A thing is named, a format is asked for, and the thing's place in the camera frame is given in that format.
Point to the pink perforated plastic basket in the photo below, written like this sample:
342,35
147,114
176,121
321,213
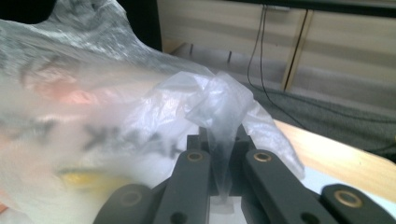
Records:
74,96

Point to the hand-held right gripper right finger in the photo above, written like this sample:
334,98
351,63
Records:
244,141

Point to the clear printed plastic bag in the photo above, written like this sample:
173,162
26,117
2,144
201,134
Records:
93,109

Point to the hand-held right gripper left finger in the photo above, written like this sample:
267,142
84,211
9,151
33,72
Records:
194,142

